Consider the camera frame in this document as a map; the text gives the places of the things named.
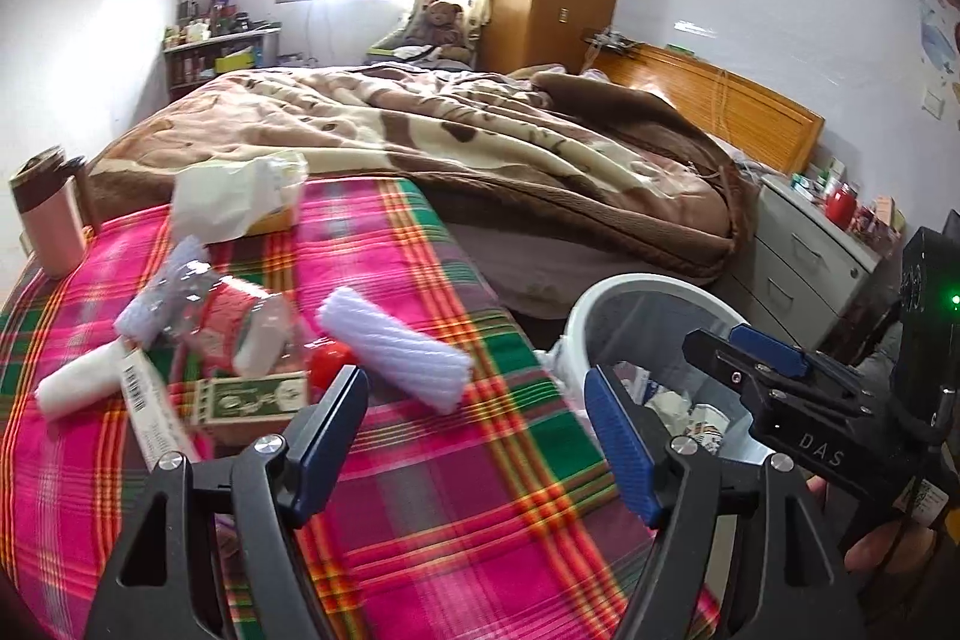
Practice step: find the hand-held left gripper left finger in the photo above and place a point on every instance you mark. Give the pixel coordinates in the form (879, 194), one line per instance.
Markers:
(322, 452)

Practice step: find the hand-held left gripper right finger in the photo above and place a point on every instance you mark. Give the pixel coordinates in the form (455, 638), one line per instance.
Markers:
(622, 452)

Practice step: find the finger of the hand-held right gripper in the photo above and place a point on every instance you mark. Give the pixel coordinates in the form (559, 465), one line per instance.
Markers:
(769, 351)
(720, 362)

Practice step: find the small green carton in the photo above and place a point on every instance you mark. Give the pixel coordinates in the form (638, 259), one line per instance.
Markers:
(247, 398)

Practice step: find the white foam net sleeve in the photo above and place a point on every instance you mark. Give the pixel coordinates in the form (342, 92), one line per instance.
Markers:
(397, 347)
(157, 302)

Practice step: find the white trash bin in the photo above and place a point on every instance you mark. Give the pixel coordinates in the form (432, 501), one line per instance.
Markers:
(596, 314)

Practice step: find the plastic bottle with red cap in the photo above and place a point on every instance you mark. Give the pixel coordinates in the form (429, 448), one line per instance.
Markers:
(232, 317)

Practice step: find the long purple white box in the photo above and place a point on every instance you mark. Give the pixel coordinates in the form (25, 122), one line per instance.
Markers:
(154, 415)

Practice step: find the white paper roll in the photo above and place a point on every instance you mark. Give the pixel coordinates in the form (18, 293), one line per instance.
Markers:
(75, 381)

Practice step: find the person's right hand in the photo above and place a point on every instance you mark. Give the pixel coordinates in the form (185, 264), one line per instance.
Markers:
(870, 546)

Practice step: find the grey drawer nightstand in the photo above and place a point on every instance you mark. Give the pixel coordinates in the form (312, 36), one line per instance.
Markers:
(802, 250)

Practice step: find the pink green plaid cloth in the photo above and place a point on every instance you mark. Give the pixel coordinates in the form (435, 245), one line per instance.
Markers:
(450, 497)

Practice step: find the red jar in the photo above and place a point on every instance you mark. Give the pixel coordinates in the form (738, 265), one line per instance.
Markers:
(840, 209)

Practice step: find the green white box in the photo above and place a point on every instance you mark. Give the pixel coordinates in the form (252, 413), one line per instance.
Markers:
(806, 183)

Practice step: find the pink box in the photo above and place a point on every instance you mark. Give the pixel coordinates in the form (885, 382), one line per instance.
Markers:
(885, 212)

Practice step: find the wooden headboard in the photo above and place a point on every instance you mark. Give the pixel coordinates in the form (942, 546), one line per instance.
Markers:
(712, 100)

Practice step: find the white tissue pack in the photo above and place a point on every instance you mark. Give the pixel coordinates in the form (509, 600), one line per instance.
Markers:
(217, 197)

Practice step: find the brown patterned blanket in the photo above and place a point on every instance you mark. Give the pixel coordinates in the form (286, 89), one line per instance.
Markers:
(450, 160)

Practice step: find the power strip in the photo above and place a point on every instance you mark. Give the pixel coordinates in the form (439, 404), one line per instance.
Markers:
(611, 40)

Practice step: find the pink mug with brown lid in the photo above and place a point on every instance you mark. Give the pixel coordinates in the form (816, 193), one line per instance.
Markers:
(52, 220)

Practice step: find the cluttered shelf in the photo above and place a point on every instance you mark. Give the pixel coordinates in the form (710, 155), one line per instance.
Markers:
(225, 59)

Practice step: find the brown teddy bear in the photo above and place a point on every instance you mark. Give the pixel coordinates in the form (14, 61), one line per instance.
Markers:
(442, 21)

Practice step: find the wall light switch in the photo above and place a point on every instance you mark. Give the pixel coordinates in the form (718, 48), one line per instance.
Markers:
(934, 105)

